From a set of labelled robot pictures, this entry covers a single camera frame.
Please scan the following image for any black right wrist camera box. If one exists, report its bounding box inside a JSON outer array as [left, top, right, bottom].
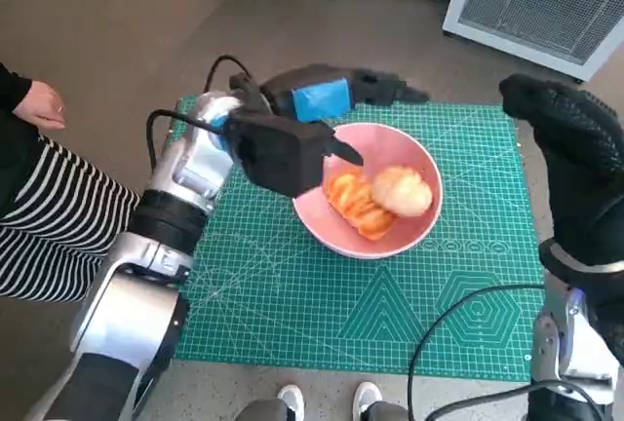
[[587, 288, 624, 359]]

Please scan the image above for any orange braided toy bread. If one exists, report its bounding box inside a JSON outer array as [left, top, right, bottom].
[[324, 171, 399, 242]]

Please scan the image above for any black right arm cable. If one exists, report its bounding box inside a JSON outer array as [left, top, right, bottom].
[[407, 284, 545, 421]]

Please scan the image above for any pale round toy bun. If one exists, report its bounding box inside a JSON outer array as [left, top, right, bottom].
[[370, 165, 434, 220]]

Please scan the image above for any person's hand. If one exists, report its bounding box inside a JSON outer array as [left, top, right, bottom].
[[12, 80, 67, 131]]

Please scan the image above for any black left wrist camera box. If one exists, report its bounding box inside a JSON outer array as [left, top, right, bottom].
[[224, 71, 338, 199]]

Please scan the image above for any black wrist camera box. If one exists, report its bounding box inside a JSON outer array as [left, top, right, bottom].
[[587, 288, 624, 359], [224, 71, 338, 199]]

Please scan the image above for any green cutting mat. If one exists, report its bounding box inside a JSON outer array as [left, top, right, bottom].
[[173, 96, 546, 383]]

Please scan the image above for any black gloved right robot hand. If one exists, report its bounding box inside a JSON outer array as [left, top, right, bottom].
[[499, 73, 624, 271]]

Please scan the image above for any white shoe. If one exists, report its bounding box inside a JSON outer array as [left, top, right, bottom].
[[351, 381, 385, 421], [276, 383, 307, 421]]

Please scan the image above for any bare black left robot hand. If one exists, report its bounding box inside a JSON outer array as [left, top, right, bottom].
[[260, 63, 433, 168]]

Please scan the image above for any white cabinet with mesh front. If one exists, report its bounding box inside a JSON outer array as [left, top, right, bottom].
[[442, 0, 624, 84]]

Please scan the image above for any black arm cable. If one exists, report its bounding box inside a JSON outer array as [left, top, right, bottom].
[[145, 54, 254, 173], [407, 284, 545, 421]]

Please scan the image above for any grey trouser leg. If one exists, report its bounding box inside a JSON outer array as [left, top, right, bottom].
[[233, 397, 289, 421], [365, 401, 415, 421]]

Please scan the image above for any pink bowl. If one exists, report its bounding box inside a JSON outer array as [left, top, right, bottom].
[[292, 122, 444, 260]]

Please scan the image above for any person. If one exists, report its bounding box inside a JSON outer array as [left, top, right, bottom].
[[0, 62, 142, 303]]

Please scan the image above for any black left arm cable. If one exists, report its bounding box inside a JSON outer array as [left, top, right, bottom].
[[145, 54, 254, 173]]

